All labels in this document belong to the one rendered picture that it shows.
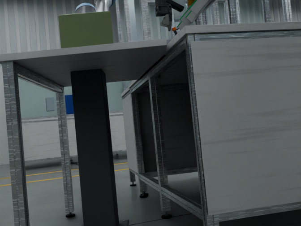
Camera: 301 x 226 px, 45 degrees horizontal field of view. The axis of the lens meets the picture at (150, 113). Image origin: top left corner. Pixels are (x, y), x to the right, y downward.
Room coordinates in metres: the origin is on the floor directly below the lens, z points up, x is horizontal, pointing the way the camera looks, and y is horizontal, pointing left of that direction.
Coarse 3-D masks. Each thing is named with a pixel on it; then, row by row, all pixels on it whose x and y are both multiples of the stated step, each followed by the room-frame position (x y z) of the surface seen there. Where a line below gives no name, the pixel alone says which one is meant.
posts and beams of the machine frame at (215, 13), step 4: (216, 0) 2.96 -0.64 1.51; (284, 0) 2.90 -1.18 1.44; (288, 0) 2.90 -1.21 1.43; (212, 4) 2.96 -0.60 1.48; (216, 4) 2.96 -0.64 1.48; (284, 4) 2.90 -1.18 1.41; (288, 4) 2.89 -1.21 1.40; (212, 8) 2.97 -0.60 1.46; (216, 8) 2.96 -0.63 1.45; (284, 8) 2.92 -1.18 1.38; (288, 8) 2.90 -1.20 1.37; (212, 12) 2.98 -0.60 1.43; (216, 12) 2.96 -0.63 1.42; (284, 12) 2.92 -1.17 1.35; (288, 12) 2.90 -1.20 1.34; (212, 16) 2.98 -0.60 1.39; (216, 16) 2.96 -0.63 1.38; (284, 16) 2.92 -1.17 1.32; (288, 16) 2.89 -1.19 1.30; (212, 20) 2.99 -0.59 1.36; (216, 20) 2.96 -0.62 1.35; (284, 20) 2.93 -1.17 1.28; (288, 20) 2.89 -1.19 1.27
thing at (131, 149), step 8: (128, 88) 2.89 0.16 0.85; (128, 96) 2.95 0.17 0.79; (128, 104) 2.99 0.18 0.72; (128, 112) 3.03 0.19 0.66; (128, 120) 3.08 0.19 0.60; (128, 128) 3.12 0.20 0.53; (128, 136) 3.17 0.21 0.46; (128, 144) 3.21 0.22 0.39; (128, 152) 3.26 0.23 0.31; (128, 160) 3.31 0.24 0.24; (136, 160) 2.85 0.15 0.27; (136, 168) 2.88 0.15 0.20; (144, 192) 2.80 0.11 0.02
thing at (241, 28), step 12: (216, 24) 1.32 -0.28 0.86; (228, 24) 1.33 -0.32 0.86; (240, 24) 1.34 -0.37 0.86; (252, 24) 1.35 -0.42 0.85; (264, 24) 1.36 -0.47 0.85; (276, 24) 1.37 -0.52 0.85; (288, 24) 1.38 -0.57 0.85; (300, 24) 1.39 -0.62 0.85; (180, 36) 1.37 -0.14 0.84; (168, 48) 1.54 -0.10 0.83; (180, 60) 1.81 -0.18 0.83; (168, 72) 2.17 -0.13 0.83; (180, 72) 2.21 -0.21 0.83; (132, 84) 2.56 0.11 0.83; (168, 84) 2.76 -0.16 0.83
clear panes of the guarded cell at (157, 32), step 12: (120, 0) 3.11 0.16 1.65; (132, 0) 3.37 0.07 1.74; (240, 0) 3.52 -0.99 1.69; (252, 0) 3.30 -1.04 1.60; (120, 12) 3.17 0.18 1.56; (132, 12) 3.37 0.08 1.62; (240, 12) 3.55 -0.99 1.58; (252, 12) 3.32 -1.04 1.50; (120, 24) 3.24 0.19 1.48; (132, 24) 3.37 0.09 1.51; (156, 24) 3.42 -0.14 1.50; (120, 36) 3.31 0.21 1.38; (132, 36) 3.37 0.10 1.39; (156, 36) 3.42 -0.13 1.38; (168, 36) 3.44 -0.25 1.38
